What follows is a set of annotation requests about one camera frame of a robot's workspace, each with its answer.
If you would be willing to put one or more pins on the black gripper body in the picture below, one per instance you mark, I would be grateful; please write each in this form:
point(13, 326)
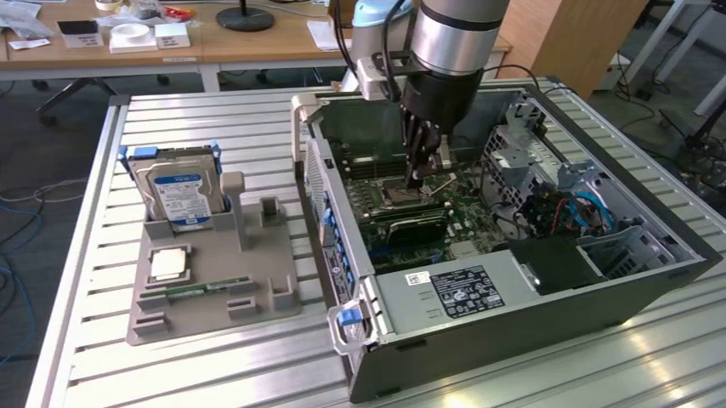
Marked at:
point(442, 98)

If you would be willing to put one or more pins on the black green GPU card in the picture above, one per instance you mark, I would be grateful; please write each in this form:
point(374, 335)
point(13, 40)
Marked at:
point(417, 231)

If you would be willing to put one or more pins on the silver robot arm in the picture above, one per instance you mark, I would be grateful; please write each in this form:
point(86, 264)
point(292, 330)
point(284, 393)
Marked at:
point(454, 38)

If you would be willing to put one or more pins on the CPU socket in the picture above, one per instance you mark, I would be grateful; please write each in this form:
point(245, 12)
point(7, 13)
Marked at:
point(397, 196)

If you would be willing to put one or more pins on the silver perforated disk bay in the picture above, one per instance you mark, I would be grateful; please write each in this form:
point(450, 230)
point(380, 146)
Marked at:
point(517, 178)

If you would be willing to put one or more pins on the green motherboard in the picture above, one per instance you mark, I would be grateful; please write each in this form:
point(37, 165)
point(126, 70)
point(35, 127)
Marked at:
point(482, 221)

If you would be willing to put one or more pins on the black power connector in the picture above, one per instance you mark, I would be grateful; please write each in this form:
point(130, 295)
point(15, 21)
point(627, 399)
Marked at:
point(540, 217)

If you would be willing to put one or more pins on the silver chipset heatsink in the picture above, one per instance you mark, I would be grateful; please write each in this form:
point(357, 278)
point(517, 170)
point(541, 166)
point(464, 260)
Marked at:
point(466, 251)

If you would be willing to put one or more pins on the white paper stack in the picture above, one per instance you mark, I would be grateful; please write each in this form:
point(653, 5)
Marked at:
point(321, 38)

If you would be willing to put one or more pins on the white floor box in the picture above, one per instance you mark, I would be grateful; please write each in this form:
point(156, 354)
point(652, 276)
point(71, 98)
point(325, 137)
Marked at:
point(616, 72)

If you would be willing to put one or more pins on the grey power supply unit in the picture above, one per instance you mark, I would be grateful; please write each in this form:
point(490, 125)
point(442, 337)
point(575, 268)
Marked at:
point(454, 297)

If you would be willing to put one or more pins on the black round lamp base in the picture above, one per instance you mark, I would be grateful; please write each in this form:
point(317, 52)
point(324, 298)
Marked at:
point(245, 21)

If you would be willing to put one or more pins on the blue case latch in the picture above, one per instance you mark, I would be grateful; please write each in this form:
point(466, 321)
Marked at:
point(349, 319)

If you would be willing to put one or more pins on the hard disk blue caddy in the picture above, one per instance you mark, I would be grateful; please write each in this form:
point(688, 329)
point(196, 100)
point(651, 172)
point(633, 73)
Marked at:
point(180, 200)

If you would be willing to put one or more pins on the grey parts rack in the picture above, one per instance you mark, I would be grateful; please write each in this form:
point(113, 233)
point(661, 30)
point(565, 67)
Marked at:
point(216, 263)

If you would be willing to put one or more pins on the black open PC case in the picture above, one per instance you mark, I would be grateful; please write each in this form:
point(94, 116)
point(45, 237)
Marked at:
point(510, 340)

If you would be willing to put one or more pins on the white labelled box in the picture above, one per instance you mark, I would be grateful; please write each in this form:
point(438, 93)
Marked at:
point(170, 32)

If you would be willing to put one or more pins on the red small object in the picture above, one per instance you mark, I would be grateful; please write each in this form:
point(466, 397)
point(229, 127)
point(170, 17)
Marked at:
point(177, 13)

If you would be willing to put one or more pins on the silver CPU chip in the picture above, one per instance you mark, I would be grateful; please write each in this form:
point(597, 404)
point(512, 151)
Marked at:
point(169, 263)

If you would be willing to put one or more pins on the flat white box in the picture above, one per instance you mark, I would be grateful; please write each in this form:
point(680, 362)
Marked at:
point(134, 47)

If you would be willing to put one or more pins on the clear bag dark parts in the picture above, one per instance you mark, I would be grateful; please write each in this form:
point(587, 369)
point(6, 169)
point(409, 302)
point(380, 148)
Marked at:
point(145, 13)

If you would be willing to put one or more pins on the small cream tape roll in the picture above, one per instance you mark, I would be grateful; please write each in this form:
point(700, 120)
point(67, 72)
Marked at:
point(102, 5)

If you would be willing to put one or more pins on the wooden desk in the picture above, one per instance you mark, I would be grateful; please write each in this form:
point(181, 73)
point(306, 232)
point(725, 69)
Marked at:
point(69, 57)

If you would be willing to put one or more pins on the black chair base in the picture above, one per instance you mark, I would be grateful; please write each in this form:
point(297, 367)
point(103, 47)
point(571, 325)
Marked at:
point(49, 118)

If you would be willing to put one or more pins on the black white small box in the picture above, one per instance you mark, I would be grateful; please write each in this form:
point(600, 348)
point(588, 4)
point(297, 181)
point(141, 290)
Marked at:
point(79, 27)

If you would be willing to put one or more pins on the white red card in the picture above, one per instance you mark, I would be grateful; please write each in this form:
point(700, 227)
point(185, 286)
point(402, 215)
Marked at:
point(29, 43)

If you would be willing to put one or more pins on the crumpled plastic bag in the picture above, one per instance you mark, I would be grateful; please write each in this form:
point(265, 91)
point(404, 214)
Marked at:
point(26, 21)

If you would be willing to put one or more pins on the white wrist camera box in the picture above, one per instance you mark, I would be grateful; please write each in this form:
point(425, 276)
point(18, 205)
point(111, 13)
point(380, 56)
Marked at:
point(374, 76)

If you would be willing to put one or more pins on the silver disk bay bracket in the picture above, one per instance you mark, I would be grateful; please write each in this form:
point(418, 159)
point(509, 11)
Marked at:
point(624, 255)

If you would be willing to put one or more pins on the white desk frame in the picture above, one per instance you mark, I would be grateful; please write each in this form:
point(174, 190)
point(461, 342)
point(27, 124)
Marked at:
point(715, 98)

